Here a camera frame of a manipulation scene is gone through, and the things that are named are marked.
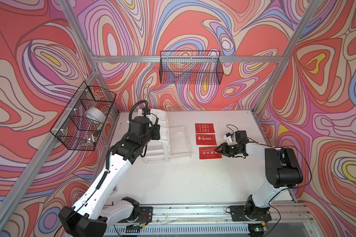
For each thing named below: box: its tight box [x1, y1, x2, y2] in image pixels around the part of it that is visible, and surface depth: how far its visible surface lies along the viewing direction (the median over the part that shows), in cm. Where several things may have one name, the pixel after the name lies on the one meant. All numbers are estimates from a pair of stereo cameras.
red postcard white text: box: [194, 123, 216, 134], surface depth 111 cm
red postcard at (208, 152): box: [198, 146, 223, 160], surface depth 97 cm
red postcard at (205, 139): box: [195, 134, 218, 146], surface depth 104 cm
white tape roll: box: [84, 106, 107, 124], surface depth 76 cm
